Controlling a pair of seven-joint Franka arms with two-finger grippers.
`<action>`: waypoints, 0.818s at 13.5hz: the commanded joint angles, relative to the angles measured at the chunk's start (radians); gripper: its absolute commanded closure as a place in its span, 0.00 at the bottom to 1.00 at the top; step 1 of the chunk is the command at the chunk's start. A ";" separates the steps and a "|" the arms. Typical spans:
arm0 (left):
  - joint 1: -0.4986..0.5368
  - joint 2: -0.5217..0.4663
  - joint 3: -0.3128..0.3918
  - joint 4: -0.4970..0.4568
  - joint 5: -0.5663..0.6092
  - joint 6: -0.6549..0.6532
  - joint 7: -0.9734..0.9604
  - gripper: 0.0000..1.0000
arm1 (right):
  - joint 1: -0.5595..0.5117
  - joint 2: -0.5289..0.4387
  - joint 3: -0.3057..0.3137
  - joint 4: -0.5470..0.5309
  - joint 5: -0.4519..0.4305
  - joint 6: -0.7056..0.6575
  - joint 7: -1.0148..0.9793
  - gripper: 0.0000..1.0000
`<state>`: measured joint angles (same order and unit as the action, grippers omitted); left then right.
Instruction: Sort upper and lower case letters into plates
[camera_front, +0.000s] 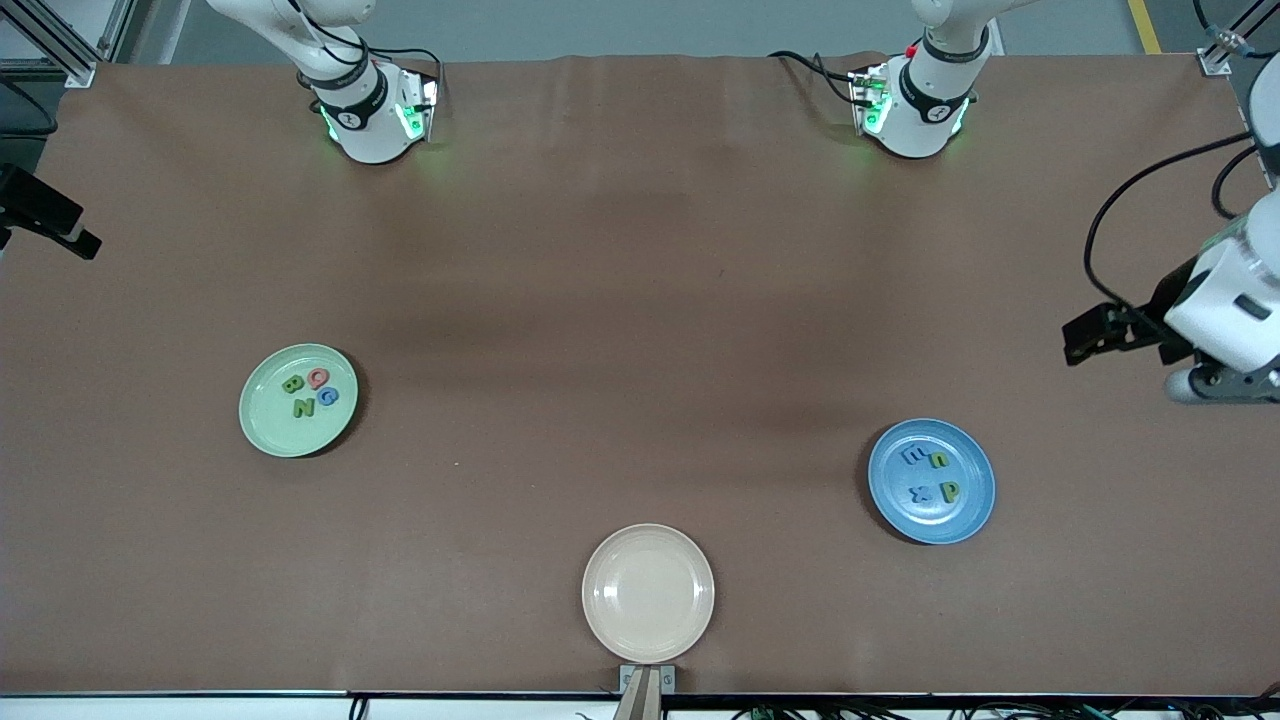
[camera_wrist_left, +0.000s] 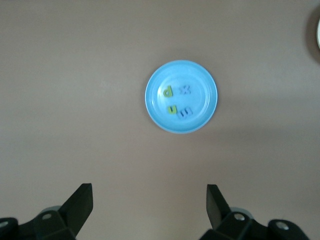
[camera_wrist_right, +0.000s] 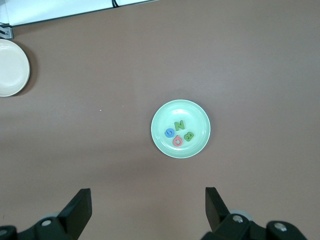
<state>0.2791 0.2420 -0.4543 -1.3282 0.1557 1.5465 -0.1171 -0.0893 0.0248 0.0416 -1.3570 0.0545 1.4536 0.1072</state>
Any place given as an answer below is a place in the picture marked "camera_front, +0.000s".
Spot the blue plate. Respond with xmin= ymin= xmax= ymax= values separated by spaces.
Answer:
xmin=867 ymin=418 xmax=997 ymax=546

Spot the black table edge rail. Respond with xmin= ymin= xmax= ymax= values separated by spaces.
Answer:
xmin=0 ymin=688 xmax=1280 ymax=711

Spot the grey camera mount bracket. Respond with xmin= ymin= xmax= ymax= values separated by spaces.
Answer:
xmin=615 ymin=663 xmax=677 ymax=720

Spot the aluminium frame profile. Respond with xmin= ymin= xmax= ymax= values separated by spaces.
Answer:
xmin=1197 ymin=0 xmax=1280 ymax=79
xmin=0 ymin=0 xmax=136 ymax=89

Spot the black arm base cable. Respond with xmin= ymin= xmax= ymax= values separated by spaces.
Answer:
xmin=768 ymin=48 xmax=881 ymax=106
xmin=295 ymin=0 xmax=446 ymax=111

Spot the beige plate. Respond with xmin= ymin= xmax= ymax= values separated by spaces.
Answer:
xmin=581 ymin=523 xmax=716 ymax=664

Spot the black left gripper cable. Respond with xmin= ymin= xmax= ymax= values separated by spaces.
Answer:
xmin=1083 ymin=130 xmax=1261 ymax=346

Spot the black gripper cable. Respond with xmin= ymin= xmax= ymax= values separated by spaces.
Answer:
xmin=0 ymin=78 xmax=58 ymax=138
xmin=1083 ymin=130 xmax=1261 ymax=346

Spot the black right arm base cable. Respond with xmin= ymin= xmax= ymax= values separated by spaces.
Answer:
xmin=295 ymin=0 xmax=446 ymax=111

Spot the light green plate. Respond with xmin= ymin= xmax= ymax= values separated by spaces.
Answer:
xmin=238 ymin=343 xmax=359 ymax=459

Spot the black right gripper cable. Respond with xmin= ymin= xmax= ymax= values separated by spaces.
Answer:
xmin=0 ymin=78 xmax=58 ymax=138

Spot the black left arm base cable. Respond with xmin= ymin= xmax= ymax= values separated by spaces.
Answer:
xmin=768 ymin=48 xmax=881 ymax=106

